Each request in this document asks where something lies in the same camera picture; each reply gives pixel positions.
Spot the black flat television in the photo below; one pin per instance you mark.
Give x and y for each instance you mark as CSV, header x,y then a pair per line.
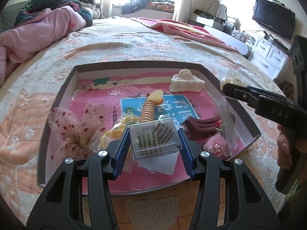
x,y
274,16

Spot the orange spiral hair clip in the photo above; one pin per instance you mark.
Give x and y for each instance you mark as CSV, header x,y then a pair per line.
x,y
152,100

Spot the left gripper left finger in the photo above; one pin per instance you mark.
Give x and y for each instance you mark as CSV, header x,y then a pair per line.
x,y
77,196

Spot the cream orange bedspread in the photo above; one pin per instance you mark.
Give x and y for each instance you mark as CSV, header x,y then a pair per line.
x,y
27,95

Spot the red pink blanket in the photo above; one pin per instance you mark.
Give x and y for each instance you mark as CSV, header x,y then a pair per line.
x,y
184,30

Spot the pink fluffy hair clip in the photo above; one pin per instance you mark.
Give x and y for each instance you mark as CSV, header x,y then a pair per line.
x,y
217,144

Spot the dark shallow cardboard box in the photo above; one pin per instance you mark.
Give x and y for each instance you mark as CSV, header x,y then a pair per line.
x,y
129,70

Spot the dark jacket on sill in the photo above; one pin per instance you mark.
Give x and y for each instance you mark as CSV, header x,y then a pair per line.
x,y
134,6

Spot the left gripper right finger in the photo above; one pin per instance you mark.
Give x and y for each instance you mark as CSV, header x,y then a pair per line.
x,y
229,195

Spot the pink quilt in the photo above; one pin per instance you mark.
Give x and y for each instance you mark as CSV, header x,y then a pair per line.
x,y
20,44

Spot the dotted sheer bow hairpiece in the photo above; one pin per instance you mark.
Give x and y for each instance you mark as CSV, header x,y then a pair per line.
x,y
75,133

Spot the white curtain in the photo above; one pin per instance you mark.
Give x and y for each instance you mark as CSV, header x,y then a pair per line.
x,y
184,1

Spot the dark floral quilt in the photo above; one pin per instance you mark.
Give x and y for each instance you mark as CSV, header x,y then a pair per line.
x,y
36,10

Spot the green padded headboard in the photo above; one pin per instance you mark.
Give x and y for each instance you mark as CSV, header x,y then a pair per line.
x,y
9,14

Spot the white desk with clutter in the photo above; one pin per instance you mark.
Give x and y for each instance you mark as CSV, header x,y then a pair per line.
x,y
201,18

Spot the clear flower hair claw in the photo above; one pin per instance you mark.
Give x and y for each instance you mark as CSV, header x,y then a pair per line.
x,y
232,78

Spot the dark brown hair claw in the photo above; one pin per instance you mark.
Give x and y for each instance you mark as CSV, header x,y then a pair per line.
x,y
201,129

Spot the clear box of hairpins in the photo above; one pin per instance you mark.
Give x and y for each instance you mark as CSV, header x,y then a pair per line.
x,y
154,139

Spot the pink booklet with blue label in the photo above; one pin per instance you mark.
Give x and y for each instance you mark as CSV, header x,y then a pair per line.
x,y
123,100

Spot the white bench footboard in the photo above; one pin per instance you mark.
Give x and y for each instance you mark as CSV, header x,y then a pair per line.
x,y
229,40

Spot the white hair claw clip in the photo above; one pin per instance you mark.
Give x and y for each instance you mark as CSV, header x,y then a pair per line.
x,y
185,81

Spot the white drawer cabinet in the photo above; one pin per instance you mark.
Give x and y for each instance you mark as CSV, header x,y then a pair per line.
x,y
269,59

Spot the clear plastic sleeve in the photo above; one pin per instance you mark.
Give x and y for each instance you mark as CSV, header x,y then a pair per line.
x,y
235,141

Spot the person right hand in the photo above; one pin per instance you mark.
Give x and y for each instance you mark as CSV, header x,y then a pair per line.
x,y
284,159

